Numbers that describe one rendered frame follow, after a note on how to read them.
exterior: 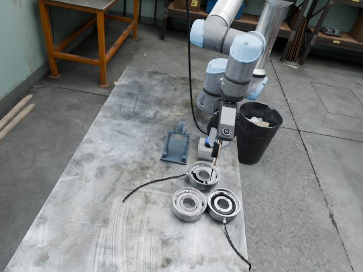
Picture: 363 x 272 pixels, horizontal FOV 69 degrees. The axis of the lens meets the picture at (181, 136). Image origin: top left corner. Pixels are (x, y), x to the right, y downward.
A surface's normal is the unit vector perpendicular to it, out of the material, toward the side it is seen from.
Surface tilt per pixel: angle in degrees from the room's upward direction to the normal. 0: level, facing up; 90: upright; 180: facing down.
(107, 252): 0
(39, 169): 0
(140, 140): 0
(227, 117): 32
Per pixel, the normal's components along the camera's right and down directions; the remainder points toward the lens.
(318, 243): 0.14, -0.76
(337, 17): -0.10, 0.63
